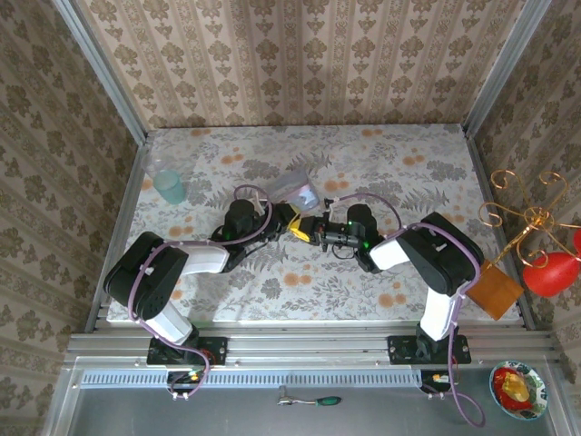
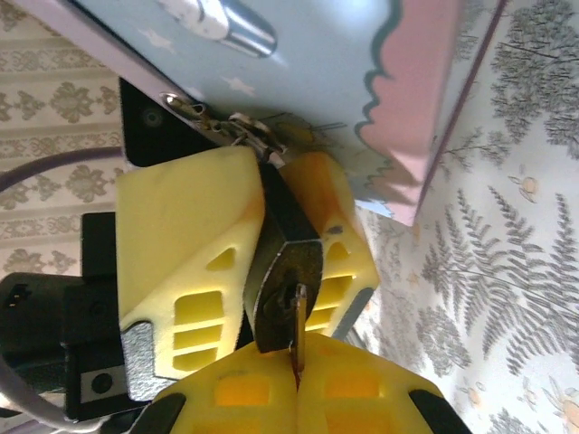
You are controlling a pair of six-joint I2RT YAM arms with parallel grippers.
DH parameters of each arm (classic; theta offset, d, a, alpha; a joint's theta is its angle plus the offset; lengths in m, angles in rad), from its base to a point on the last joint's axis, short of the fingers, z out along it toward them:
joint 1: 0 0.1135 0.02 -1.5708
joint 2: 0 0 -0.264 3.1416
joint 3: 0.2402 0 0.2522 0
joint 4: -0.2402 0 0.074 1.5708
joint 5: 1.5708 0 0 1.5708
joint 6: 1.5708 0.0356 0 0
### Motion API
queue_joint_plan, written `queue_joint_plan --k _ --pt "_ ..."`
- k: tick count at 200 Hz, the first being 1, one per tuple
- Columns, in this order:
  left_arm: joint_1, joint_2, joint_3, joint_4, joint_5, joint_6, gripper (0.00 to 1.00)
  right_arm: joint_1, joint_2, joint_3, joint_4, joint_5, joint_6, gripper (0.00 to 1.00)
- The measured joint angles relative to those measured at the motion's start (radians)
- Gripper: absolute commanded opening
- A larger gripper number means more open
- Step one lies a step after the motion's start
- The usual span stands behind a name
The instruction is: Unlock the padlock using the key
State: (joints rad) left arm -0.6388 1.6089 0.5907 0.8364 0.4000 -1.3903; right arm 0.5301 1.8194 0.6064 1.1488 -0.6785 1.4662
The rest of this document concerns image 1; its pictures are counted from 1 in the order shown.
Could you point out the clear pouch with purple trim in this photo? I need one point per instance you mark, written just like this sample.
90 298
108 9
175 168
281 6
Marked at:
295 191

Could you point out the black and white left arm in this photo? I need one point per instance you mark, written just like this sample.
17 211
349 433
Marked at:
150 272

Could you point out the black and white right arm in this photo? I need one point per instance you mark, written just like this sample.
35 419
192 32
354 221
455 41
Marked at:
445 259

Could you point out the floral patterned tablecloth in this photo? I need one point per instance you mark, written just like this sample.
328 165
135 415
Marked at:
318 281

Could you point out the teal translucent plastic cup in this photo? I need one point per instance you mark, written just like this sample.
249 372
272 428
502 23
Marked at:
170 188

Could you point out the brown wooden block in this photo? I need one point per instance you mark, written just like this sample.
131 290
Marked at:
495 290

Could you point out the red heart-shaped ornament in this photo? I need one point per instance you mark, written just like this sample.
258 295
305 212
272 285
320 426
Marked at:
549 274

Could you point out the grey metal tray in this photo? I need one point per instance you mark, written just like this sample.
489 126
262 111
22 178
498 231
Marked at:
227 418

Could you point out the red toy fruit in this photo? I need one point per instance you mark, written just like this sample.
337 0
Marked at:
501 379

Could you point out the yellow toy fruit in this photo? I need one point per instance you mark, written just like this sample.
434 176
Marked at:
517 386

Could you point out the patterned ceramic bowl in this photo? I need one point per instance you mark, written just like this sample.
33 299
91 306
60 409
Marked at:
538 399

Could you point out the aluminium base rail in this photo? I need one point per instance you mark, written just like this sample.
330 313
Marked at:
308 345

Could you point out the aluminium side rail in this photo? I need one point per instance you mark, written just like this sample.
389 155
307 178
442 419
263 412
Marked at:
120 218
483 181

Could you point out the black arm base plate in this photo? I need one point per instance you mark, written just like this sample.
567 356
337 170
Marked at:
213 349
401 349

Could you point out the aluminium frame post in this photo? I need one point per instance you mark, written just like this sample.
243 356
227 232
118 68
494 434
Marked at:
104 72
499 68

